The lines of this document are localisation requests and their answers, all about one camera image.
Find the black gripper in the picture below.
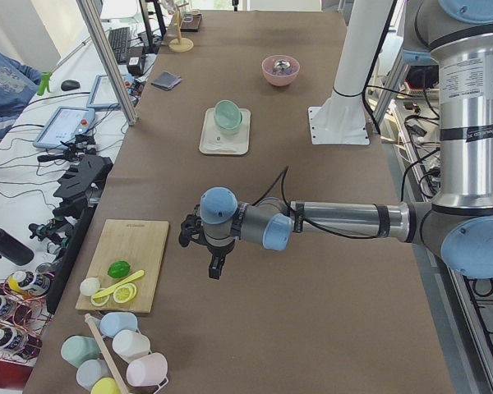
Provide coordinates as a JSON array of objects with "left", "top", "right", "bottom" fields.
[{"left": 178, "top": 204, "right": 235, "bottom": 280}]

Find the green bowl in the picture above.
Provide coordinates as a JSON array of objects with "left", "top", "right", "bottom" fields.
[
  {"left": 214, "top": 99, "right": 242, "bottom": 130},
  {"left": 218, "top": 126, "right": 241, "bottom": 135},
  {"left": 215, "top": 111, "right": 242, "bottom": 129}
]

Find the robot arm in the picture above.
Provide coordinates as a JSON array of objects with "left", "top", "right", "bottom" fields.
[{"left": 179, "top": 1, "right": 493, "bottom": 279}]

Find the yellow plastic knife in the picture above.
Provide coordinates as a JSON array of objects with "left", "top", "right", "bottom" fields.
[{"left": 92, "top": 269, "right": 145, "bottom": 299}]

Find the wooden cutting board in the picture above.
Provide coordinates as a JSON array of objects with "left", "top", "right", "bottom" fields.
[{"left": 76, "top": 219, "right": 169, "bottom": 314}]

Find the green lime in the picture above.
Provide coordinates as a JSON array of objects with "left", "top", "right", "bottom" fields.
[{"left": 107, "top": 260, "right": 131, "bottom": 278}]

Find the lemon slice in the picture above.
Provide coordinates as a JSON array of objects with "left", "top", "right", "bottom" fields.
[
  {"left": 90, "top": 295, "right": 110, "bottom": 307},
  {"left": 113, "top": 282, "right": 137, "bottom": 304}
]

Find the white cup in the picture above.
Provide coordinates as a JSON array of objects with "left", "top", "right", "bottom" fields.
[{"left": 112, "top": 329, "right": 150, "bottom": 363}]

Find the cream rabbit serving tray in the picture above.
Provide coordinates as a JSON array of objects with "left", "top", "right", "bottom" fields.
[{"left": 199, "top": 108, "right": 251, "bottom": 156}]

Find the blue cup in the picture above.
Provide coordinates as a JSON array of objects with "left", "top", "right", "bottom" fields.
[{"left": 99, "top": 312, "right": 138, "bottom": 338}]

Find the pink cup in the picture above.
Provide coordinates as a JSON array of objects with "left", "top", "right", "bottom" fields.
[{"left": 126, "top": 352, "right": 168, "bottom": 387}]

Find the white garlic bulb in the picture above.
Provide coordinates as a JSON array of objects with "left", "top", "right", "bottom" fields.
[{"left": 80, "top": 277, "right": 101, "bottom": 297}]

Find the green bowl on tray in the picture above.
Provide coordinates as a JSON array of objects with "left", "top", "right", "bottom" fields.
[{"left": 218, "top": 126, "right": 241, "bottom": 135}]

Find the wooden rack rod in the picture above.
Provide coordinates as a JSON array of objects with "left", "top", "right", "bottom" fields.
[{"left": 84, "top": 314, "right": 130, "bottom": 394}]

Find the black gripper stand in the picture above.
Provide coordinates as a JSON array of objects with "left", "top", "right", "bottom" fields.
[{"left": 53, "top": 154, "right": 113, "bottom": 219}]

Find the yellow cup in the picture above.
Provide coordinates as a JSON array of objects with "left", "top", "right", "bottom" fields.
[{"left": 90, "top": 377, "right": 122, "bottom": 394}]

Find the green cup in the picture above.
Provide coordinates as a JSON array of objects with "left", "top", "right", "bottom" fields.
[{"left": 61, "top": 336, "right": 100, "bottom": 368}]

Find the grey cup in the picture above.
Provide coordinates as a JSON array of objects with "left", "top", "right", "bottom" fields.
[{"left": 76, "top": 359, "right": 112, "bottom": 391}]

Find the grey folded cloth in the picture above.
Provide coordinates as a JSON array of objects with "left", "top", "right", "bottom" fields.
[{"left": 151, "top": 71, "right": 182, "bottom": 91}]

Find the pink bowl with ice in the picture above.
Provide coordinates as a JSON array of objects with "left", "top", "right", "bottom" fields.
[{"left": 261, "top": 55, "right": 300, "bottom": 87}]

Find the blue teach pendant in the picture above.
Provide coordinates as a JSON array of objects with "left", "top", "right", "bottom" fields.
[{"left": 33, "top": 106, "right": 95, "bottom": 149}]

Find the black water bottle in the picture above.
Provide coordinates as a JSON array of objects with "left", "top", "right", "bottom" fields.
[{"left": 0, "top": 228, "right": 35, "bottom": 266}]

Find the wooden mug tree stand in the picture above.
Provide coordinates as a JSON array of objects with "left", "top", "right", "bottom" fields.
[{"left": 164, "top": 0, "right": 194, "bottom": 53}]

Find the black computer mouse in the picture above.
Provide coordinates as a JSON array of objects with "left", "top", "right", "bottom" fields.
[{"left": 61, "top": 80, "right": 81, "bottom": 92}]

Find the black keyboard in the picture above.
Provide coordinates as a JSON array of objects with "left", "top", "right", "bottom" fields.
[{"left": 108, "top": 27, "right": 131, "bottom": 64}]

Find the person in blue shirt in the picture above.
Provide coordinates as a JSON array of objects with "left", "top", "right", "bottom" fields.
[{"left": 0, "top": 53, "right": 42, "bottom": 139}]

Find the aluminium frame post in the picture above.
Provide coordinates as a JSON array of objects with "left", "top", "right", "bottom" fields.
[{"left": 76, "top": 0, "right": 137, "bottom": 126}]

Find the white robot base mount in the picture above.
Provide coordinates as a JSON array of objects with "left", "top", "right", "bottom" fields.
[{"left": 308, "top": 0, "right": 396, "bottom": 145}]

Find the green spray handle tool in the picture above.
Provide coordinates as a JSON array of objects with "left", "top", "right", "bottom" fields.
[{"left": 36, "top": 71, "right": 53, "bottom": 96}]

